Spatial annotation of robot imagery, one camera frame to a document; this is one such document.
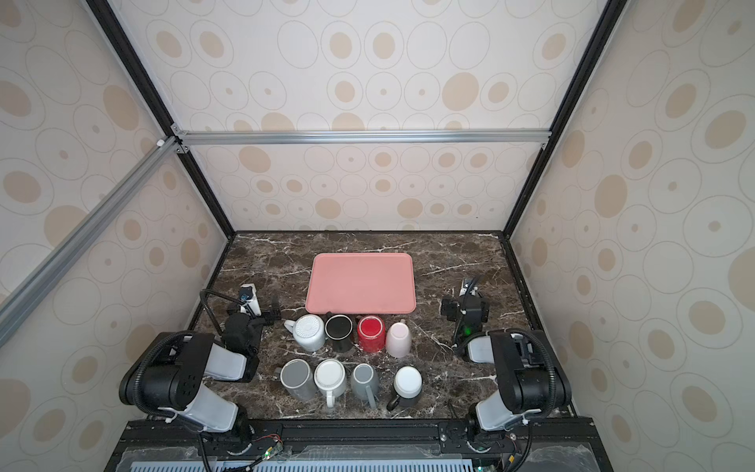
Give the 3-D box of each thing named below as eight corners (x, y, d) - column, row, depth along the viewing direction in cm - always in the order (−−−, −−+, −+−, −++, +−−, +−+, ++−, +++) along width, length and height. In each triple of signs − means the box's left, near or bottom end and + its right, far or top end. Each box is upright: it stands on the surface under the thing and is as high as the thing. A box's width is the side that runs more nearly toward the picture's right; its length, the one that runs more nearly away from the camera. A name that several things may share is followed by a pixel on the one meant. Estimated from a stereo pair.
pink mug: (393, 361, 89) (394, 347, 81) (383, 342, 92) (383, 327, 85) (412, 352, 90) (415, 337, 83) (402, 333, 94) (404, 318, 87)
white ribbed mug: (287, 352, 90) (279, 340, 83) (292, 327, 95) (285, 314, 89) (326, 352, 90) (321, 340, 83) (329, 327, 95) (325, 314, 89)
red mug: (358, 352, 90) (356, 340, 83) (359, 328, 95) (357, 315, 88) (385, 352, 90) (385, 340, 83) (385, 328, 95) (385, 315, 88)
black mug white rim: (327, 352, 90) (322, 339, 83) (330, 328, 95) (326, 314, 88) (352, 352, 90) (349, 339, 83) (354, 328, 95) (351, 314, 88)
